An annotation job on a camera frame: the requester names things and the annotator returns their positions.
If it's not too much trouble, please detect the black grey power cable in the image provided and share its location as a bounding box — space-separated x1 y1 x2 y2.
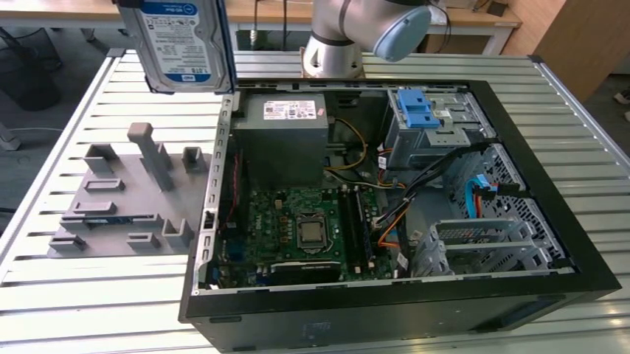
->
325 167 396 190

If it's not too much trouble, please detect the black RAM slot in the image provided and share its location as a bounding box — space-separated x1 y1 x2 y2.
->
339 187 365 273
354 187 380 271

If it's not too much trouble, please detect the grey parts rack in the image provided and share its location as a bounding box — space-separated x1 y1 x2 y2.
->
47 123 214 262

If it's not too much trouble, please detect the black PC case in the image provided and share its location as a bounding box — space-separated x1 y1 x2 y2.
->
178 77 622 353

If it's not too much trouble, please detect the blue drive latch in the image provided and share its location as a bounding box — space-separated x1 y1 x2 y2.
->
397 89 440 129

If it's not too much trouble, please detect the grey power supply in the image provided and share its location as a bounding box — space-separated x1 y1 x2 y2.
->
231 91 330 189

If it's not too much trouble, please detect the green motherboard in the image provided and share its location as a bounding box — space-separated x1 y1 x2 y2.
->
243 186 396 287

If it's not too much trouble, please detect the wooden cabinet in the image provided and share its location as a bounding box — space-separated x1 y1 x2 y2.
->
501 0 630 103

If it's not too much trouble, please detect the wooden desk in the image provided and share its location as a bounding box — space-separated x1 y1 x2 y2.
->
0 0 524 56

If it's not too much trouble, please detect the black graphics card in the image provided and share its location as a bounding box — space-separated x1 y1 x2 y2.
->
269 260 342 285

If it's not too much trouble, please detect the yellow wire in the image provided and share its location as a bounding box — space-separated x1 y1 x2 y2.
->
325 117 370 171

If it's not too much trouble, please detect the CPU socket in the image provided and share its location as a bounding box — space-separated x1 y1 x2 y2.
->
291 212 335 256

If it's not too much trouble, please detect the hard disk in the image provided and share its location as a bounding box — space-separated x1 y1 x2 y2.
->
111 0 237 96

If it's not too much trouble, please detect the grey stand foot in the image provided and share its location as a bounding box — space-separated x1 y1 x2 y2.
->
0 119 24 152

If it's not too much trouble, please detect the silver CPU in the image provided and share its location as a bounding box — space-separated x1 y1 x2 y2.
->
298 220 329 246

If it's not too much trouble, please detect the grey metal drive cage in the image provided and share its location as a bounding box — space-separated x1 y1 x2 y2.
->
384 88 497 170

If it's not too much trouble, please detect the blue data wire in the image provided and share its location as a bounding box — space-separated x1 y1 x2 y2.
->
462 176 493 222

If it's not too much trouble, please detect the red orange wire bundle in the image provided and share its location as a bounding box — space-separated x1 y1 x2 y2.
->
377 147 410 190

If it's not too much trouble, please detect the metal disk bay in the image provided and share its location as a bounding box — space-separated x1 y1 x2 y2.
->
422 215 562 276

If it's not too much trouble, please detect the black mesh bin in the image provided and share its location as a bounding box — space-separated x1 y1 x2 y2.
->
0 25 63 111

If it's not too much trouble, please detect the red black fan wire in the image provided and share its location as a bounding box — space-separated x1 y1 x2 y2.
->
222 150 247 232

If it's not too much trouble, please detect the black cable bundle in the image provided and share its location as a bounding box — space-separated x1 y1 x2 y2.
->
377 142 498 226

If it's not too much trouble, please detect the black power wire connector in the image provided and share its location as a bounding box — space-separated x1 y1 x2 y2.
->
492 182 533 200

